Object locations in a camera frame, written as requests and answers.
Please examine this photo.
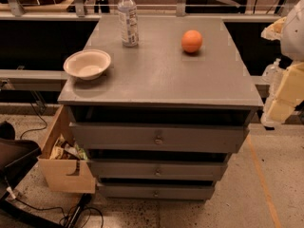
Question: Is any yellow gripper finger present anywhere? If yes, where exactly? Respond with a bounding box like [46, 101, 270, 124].
[261, 17, 286, 41]
[266, 62, 304, 124]

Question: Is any orange fruit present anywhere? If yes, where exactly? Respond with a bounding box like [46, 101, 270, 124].
[181, 30, 202, 53]

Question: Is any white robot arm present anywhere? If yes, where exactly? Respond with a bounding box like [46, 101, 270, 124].
[261, 0, 304, 127]

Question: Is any grey drawer cabinet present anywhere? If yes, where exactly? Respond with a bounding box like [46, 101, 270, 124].
[58, 15, 262, 200]

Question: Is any clear plastic water bottle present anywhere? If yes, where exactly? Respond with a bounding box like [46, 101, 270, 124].
[118, 0, 139, 47]

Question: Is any white paper bowl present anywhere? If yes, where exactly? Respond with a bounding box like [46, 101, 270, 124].
[64, 49, 111, 80]

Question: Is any wooden box with snacks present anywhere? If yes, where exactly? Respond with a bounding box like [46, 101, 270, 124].
[38, 105, 96, 194]

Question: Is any metal railing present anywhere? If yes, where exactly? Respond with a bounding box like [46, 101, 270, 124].
[0, 0, 304, 21]

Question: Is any black chair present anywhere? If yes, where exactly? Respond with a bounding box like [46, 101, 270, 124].
[0, 121, 42, 200]

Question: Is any black floor cable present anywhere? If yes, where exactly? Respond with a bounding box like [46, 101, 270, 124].
[6, 187, 105, 228]

